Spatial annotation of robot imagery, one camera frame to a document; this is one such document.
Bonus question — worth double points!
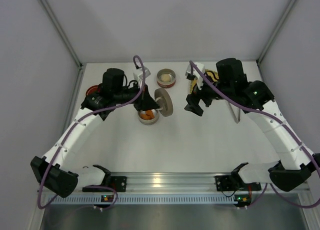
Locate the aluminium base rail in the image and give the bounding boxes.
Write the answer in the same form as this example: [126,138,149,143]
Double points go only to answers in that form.
[37,172,310,193]

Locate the orange fried nuggets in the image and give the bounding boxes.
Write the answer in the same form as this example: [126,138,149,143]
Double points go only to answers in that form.
[139,110,155,120]

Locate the left aluminium frame post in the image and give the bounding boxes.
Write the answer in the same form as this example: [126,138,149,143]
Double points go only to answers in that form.
[32,0,85,96]

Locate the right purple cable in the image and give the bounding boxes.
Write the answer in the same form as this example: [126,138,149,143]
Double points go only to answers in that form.
[189,60,320,210]

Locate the white round bun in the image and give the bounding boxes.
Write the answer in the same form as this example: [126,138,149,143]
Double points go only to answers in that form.
[160,73,171,82]

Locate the aluminium frame post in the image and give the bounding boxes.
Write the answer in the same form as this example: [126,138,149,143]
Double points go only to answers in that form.
[256,0,299,76]
[32,0,85,96]

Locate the steel food tongs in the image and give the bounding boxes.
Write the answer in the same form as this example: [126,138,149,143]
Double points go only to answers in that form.
[227,102,241,124]

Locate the brown round lid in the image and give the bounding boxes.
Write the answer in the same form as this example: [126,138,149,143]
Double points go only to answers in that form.
[154,88,174,117]

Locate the black mounting plate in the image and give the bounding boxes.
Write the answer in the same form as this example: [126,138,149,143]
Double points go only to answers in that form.
[214,175,237,192]
[108,176,127,193]

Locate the red round lid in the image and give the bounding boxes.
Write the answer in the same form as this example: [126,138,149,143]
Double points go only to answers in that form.
[85,85,101,96]

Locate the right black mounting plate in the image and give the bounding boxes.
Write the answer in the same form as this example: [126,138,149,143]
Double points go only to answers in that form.
[214,175,237,192]

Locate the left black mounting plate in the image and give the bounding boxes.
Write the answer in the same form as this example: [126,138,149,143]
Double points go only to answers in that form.
[108,176,127,193]

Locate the bamboo woven tray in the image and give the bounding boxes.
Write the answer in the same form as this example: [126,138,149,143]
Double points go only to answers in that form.
[189,69,219,94]

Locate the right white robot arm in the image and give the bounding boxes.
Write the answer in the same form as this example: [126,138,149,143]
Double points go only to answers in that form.
[185,58,320,192]

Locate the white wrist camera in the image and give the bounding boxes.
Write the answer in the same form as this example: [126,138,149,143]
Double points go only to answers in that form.
[185,62,206,89]
[133,67,151,87]

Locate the grey slotted cable duct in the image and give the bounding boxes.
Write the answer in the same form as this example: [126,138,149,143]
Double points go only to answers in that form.
[52,194,237,205]

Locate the right aluminium frame post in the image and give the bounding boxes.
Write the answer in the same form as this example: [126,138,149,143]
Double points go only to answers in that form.
[256,0,299,76]

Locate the red steel lunch bowl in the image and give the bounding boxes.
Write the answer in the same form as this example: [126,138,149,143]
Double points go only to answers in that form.
[156,68,177,88]

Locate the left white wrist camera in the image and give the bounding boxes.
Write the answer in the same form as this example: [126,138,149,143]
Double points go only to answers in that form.
[133,67,151,87]

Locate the tan steel lunch bowl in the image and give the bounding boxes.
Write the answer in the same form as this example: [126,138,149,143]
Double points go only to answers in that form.
[138,109,160,125]

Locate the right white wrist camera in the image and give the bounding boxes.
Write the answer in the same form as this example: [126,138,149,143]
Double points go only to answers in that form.
[185,62,206,89]

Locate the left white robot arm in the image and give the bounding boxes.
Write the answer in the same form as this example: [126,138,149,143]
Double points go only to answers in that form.
[30,67,159,198]

